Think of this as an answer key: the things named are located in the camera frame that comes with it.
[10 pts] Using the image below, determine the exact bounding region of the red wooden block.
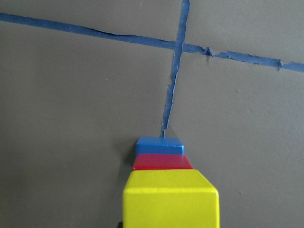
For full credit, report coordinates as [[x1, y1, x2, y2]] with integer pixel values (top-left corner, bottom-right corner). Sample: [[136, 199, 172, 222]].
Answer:
[[133, 153, 193, 171]]

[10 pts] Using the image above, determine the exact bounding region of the yellow wooden block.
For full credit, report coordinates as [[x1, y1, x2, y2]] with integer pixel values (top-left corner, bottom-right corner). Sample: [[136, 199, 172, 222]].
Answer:
[[123, 169, 220, 228]]

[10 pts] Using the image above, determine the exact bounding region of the blue wooden block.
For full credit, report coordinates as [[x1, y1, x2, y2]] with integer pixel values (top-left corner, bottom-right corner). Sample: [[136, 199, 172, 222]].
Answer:
[[135, 137, 184, 157]]

